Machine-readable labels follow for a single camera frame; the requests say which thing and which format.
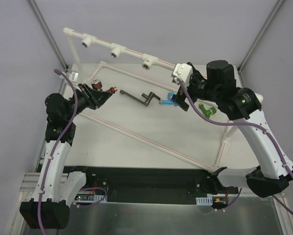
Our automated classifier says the blue plastic faucet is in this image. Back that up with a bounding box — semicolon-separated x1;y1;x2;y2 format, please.
159;92;177;106

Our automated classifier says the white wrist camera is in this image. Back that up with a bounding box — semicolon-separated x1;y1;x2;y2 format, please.
171;63;193;85
64;71;79;84

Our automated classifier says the left white cable duct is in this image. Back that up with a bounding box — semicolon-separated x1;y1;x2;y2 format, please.
74;193;107;204

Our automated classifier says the white cable duct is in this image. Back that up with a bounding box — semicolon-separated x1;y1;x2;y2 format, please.
195;196;228;206
74;193;107;204

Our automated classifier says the right white cable duct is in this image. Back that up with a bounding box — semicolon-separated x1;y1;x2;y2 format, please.
195;196;228;206

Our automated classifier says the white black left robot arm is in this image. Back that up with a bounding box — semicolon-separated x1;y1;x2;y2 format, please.
20;84;117;232

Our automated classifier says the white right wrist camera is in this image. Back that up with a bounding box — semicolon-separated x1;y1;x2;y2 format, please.
171;63;193;85

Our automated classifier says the green plastic faucet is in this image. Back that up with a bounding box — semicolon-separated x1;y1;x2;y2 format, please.
198;103;217;119

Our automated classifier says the aluminium enclosure frame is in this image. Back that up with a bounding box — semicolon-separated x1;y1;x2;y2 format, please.
4;0;293;235

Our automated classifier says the grey metal long-spout faucet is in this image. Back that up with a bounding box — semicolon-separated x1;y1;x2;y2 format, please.
119;90;161;108

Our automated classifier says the white PVC pipe frame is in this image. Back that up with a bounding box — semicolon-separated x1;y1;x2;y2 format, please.
62;27;264;173

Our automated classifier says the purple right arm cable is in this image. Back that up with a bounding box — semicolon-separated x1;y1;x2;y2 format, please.
177;78;293;222

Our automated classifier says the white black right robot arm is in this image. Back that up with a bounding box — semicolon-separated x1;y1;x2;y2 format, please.
171;60;293;198

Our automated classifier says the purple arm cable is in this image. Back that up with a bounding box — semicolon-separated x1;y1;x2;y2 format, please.
37;69;108;233
177;78;293;222

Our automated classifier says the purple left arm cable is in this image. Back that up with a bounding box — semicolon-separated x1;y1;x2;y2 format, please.
37;69;108;233

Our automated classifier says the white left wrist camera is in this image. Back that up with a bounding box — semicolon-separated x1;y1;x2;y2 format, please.
64;71;79;84

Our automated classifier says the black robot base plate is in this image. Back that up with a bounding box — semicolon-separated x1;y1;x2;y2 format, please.
36;165;271;204

